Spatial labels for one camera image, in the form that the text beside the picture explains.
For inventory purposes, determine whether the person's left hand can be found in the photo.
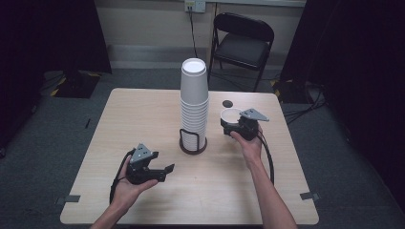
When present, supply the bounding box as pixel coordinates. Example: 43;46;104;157
110;155;160;214

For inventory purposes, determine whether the dark curtain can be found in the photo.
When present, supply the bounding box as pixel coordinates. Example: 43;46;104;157
279;0;405;204
0;0;113;151

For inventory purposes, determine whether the right hand-held gripper cable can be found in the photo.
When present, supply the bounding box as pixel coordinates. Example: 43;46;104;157
257;129;276;186

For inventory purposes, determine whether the hand-held gripper cable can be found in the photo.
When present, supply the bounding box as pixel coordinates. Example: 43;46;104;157
108;147;137;205
257;129;276;186

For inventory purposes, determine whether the black folding chair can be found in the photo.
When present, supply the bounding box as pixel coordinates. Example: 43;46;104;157
208;11;275;94

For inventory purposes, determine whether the black power cable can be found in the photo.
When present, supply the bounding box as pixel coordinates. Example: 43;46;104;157
188;6;199;59

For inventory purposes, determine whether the person's right hand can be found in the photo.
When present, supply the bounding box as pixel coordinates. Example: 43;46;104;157
229;124;266;169

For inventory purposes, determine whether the white wall socket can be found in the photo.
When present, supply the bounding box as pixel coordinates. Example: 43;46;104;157
184;0;206;14

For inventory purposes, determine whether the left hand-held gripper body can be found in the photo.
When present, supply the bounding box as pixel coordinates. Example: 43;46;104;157
125;143;167;186

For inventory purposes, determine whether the black stand base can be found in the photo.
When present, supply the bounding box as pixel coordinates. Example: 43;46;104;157
51;70;101;99

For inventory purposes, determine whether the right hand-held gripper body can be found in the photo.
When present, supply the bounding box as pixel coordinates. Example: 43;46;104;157
223;108;270;142

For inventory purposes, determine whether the left hand-held gripper cable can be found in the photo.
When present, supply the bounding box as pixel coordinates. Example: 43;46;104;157
108;147;137;205

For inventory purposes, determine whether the stack of white paper cups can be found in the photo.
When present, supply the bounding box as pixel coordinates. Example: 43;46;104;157
179;57;210;153

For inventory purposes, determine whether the grey floor tape strip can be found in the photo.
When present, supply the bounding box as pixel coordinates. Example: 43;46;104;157
299;191;321;201
54;194;81;205

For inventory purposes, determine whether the single white paper cup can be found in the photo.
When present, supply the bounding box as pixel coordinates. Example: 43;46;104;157
220;107;245;127

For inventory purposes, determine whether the bundle of black floor cables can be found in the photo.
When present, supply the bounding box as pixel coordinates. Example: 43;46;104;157
282;81;328;126

